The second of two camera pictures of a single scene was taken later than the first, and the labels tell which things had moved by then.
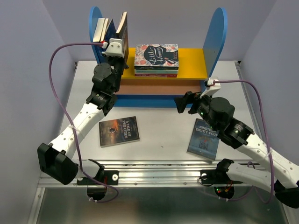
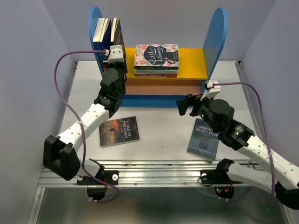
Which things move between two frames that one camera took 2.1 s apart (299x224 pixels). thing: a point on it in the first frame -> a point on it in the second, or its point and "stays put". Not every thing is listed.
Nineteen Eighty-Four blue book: x=203 y=140 stays put
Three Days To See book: x=123 y=31 -> x=116 y=35
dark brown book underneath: x=118 y=131 stays put
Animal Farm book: x=109 y=31 stays put
